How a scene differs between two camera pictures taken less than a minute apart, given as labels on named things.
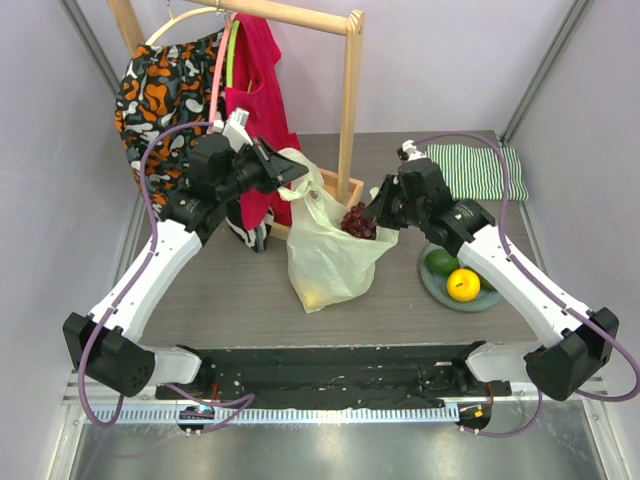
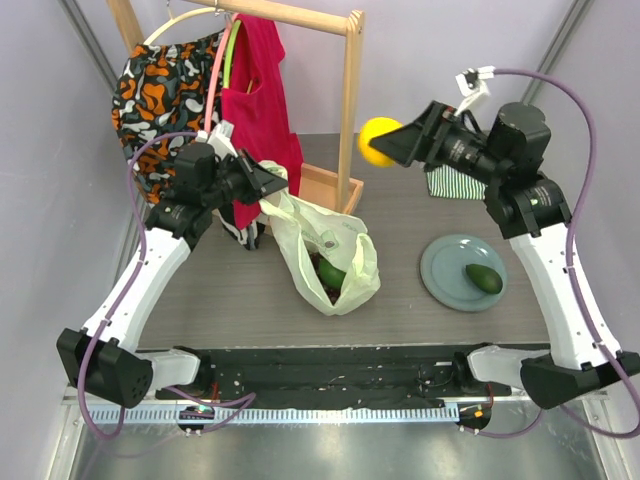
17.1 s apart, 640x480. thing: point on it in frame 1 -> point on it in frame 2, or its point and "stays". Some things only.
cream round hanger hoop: [178, 19] stays
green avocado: [441, 262] -> [330, 274]
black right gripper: [396, 201] -> [435, 136]
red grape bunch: [354, 223] -> [332, 293]
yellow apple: [463, 285] -> [371, 128]
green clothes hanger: [231, 52] stays
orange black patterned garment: [165, 83] stays
